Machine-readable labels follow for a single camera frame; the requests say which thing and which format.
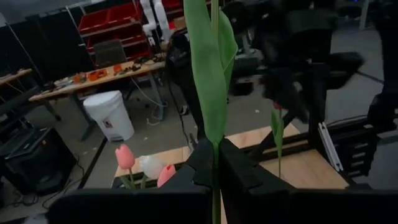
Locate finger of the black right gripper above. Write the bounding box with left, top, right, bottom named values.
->
left=273, top=96, right=310, bottom=124

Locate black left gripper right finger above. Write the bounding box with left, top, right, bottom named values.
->
left=220, top=138, right=398, bottom=224

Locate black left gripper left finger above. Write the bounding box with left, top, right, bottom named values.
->
left=45, top=138, right=216, bottom=224

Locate pink artificial tulip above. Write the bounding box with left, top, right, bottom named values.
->
left=114, top=143, right=137, bottom=190
left=157, top=164, right=177, bottom=189

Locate white trash bin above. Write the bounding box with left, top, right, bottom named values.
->
left=83, top=90, right=136, bottom=142

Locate black office chair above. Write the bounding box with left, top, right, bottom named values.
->
left=164, top=29, right=206, bottom=141

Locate black computer case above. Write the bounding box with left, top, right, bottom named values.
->
left=0, top=127, right=77, bottom=197

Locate cardboard box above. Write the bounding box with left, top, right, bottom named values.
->
left=173, top=17, right=187, bottom=30

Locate wooden desk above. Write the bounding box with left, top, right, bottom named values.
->
left=28, top=58, right=167, bottom=141
left=0, top=68, right=34, bottom=86

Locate red storage bins shelf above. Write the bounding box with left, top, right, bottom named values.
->
left=77, top=1, right=150, bottom=62

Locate black partition panel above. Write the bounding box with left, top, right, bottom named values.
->
left=0, top=12, right=96, bottom=78

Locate black aluminium frame post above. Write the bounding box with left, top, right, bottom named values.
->
left=306, top=60, right=327, bottom=150

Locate silver aluminium bracket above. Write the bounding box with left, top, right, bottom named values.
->
left=317, top=121, right=345, bottom=172

